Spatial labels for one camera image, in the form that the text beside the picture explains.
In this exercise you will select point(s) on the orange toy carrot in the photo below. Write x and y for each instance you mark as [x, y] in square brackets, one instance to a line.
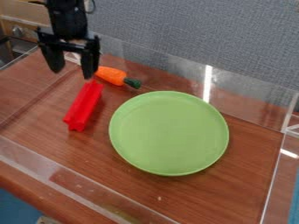
[116, 77]

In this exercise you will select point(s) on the green round plate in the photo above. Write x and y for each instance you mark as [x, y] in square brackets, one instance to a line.
[168, 133]

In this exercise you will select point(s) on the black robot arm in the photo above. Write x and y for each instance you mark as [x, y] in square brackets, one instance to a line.
[68, 36]

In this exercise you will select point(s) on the red plastic block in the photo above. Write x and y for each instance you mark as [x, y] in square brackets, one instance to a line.
[81, 107]

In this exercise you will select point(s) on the clear acrylic enclosure wall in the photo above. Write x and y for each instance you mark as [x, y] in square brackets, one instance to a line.
[68, 173]

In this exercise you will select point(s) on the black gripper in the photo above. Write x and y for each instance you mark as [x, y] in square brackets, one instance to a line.
[53, 45]

